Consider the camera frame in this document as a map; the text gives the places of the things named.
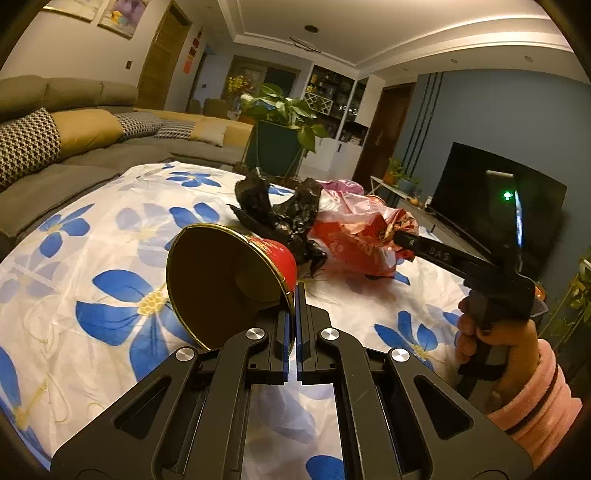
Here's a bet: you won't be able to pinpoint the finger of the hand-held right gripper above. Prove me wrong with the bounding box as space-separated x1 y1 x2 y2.
392 230 505 281

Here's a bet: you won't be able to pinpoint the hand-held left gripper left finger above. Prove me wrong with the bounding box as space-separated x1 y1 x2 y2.
50 282 295 480

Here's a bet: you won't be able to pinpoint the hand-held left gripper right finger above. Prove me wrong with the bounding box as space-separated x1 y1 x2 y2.
297 282 535 480

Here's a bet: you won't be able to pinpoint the red printed plastic bag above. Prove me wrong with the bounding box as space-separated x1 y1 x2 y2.
307 194 421 278

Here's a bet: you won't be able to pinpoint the red and gold paper cup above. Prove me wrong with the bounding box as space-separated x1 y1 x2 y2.
165 223 297 352

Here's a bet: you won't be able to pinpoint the black plastic bag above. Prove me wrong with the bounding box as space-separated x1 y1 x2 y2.
228 168 328 278

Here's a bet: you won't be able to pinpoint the person's right forearm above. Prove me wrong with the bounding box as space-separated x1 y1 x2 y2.
487 344 585 472

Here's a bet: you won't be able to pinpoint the person's right hand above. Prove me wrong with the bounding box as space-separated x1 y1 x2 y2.
455 298 542 409

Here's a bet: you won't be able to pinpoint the grey TV stand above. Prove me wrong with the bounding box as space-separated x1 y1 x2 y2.
406 199 495 264

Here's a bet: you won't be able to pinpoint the orange retro speaker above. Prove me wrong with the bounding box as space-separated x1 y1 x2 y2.
533 282 549 319

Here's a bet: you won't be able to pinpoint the black television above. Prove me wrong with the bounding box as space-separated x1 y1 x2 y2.
427 142 568 259

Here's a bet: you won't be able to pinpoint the trailing plant on gold stand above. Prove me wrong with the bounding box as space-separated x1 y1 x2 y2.
538 247 591 356

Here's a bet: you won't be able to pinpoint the white folding side table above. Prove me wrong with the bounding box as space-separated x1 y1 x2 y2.
369 175 402 204

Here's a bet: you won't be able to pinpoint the pink shopping bag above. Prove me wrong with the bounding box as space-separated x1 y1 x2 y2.
318 179 368 197

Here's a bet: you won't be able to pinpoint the dark wooden door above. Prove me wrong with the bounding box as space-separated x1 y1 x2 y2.
353 82 416 190

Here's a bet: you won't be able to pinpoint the white display cabinet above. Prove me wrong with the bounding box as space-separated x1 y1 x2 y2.
302 65 384 160

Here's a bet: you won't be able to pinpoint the blue floral tablecloth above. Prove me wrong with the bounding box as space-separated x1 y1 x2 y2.
0 161 467 480

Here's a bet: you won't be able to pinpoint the pothos in teal pot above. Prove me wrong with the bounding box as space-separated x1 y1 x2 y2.
233 83 329 178

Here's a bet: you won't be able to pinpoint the sliding glass door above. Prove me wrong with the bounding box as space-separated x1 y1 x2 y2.
226 55 303 100

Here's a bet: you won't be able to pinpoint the yellow flower bouquet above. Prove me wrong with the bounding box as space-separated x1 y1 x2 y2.
226 75 250 100

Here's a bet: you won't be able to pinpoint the large mustard cushion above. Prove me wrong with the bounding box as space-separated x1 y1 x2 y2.
53 109 125 155

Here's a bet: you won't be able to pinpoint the large houndstooth cushion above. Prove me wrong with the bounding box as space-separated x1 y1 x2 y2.
0 107 63 188

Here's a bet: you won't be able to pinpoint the light wooden door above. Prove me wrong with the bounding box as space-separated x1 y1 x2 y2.
137 0 192 97

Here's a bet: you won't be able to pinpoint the grey sofa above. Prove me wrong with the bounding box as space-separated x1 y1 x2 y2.
0 75 257 250

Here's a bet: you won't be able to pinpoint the purple painting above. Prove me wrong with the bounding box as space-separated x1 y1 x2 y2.
97 0 148 35

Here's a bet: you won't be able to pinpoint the sailboat painting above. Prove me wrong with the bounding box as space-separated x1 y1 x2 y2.
44 0 105 21

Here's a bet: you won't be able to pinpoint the red wall decoration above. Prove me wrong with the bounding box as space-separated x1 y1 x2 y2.
183 28 204 75

